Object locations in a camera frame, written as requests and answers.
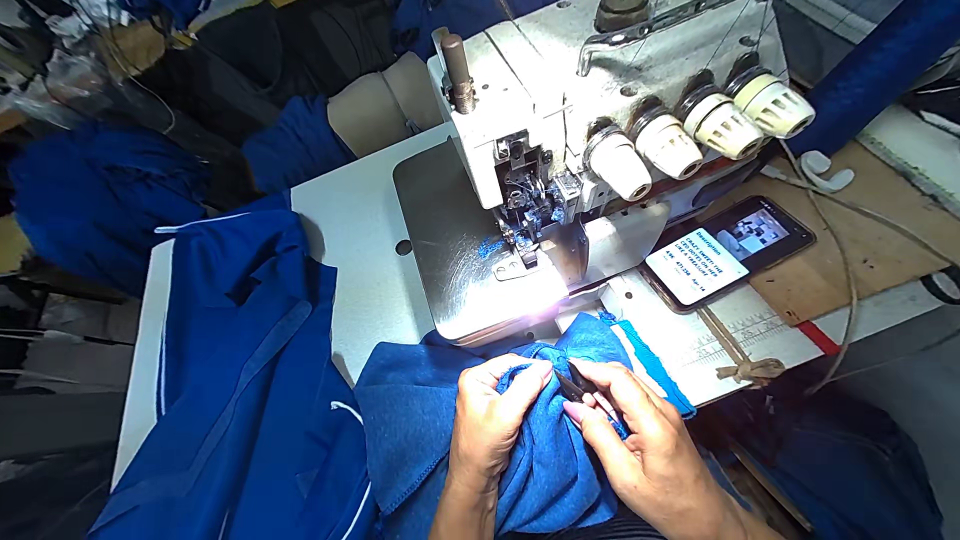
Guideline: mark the brown board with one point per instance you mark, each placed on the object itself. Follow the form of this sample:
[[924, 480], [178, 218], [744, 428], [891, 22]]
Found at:
[[810, 277]]

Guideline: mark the person's left index finger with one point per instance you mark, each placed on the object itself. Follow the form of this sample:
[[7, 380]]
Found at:
[[491, 371]]

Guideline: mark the red tape strip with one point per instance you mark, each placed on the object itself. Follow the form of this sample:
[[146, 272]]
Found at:
[[817, 338]]

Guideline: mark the smartphone with dark case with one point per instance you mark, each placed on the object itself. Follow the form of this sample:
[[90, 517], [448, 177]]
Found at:
[[701, 277]]

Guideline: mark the black thread snips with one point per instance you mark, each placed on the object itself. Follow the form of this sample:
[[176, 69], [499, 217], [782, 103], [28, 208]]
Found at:
[[572, 388]]

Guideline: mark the white sewing table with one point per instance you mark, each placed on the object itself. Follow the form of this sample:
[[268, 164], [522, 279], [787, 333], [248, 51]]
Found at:
[[352, 247]]

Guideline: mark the person's right forearm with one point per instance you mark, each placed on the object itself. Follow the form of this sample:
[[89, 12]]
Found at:
[[712, 516]]

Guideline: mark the person's left thumb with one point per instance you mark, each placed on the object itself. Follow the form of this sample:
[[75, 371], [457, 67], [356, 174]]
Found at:
[[526, 389]]

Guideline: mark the person's right hand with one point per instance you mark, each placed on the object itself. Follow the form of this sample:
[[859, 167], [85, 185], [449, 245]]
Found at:
[[658, 456]]

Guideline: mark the clear plastic bag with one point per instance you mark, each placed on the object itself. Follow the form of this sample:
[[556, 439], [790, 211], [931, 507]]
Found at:
[[75, 79]]

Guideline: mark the person's right index finger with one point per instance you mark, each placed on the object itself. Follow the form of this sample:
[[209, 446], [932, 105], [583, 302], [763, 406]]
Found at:
[[616, 379]]

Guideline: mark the person's right thumb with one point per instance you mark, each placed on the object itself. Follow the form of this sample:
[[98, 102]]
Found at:
[[601, 439]]

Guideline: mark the person's left hand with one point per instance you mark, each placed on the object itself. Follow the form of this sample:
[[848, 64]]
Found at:
[[486, 426]]

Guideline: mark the blue fabric bundle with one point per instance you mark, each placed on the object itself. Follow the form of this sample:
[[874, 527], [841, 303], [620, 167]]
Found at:
[[97, 195]]

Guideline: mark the dark blue fabric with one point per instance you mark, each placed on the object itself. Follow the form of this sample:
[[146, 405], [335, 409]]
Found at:
[[847, 457]]

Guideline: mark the rolled blue fabric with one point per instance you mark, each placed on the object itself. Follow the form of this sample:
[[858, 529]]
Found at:
[[877, 75]]

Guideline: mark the person's body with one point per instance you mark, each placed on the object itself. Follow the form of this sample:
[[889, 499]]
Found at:
[[592, 531]]

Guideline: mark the white overlock sewing machine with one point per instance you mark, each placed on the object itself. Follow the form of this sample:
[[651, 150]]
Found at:
[[540, 90]]

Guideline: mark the blue heathered garment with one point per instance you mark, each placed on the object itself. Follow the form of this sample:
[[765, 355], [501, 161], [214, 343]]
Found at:
[[420, 405]]

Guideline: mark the person's right fingers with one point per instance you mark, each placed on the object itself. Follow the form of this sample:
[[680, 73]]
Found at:
[[601, 406]]

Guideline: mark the bright blue ribbed strip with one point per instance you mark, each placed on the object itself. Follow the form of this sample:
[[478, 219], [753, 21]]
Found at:
[[660, 371]]

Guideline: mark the person's left forearm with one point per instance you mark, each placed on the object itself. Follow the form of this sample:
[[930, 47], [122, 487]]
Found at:
[[465, 511]]

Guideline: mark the white measuring scale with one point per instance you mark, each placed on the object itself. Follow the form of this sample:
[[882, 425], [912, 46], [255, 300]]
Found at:
[[769, 325]]

